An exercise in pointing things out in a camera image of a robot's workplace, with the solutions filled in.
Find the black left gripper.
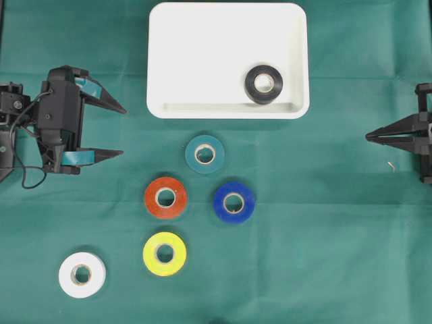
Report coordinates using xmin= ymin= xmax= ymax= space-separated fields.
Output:
xmin=36 ymin=65 xmax=127 ymax=175

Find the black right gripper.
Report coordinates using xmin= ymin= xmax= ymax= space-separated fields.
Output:
xmin=365 ymin=83 xmax=431 ymax=184

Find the red tape roll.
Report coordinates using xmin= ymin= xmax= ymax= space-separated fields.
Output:
xmin=143 ymin=177 xmax=188 ymax=219

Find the teal tape roll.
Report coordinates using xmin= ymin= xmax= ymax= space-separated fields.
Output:
xmin=185 ymin=135 xmax=225 ymax=174

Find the yellow tape roll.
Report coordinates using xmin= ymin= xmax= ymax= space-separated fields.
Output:
xmin=142 ymin=232 xmax=187 ymax=277

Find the black tape roll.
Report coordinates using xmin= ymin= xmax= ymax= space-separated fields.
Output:
xmin=244 ymin=65 xmax=283 ymax=105

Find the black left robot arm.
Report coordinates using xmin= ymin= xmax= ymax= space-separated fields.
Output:
xmin=1 ymin=65 xmax=126 ymax=179

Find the white plastic case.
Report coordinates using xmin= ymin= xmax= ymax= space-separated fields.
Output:
xmin=146 ymin=2 xmax=310 ymax=119

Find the white tape roll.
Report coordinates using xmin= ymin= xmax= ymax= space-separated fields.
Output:
xmin=58 ymin=252 xmax=106 ymax=298

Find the blue tape roll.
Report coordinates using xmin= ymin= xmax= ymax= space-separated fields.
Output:
xmin=213 ymin=182 xmax=256 ymax=223

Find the green table cloth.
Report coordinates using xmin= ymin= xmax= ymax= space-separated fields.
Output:
xmin=1 ymin=1 xmax=431 ymax=323

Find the black camera cable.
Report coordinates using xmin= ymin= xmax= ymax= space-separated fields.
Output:
xmin=6 ymin=88 xmax=55 ymax=189

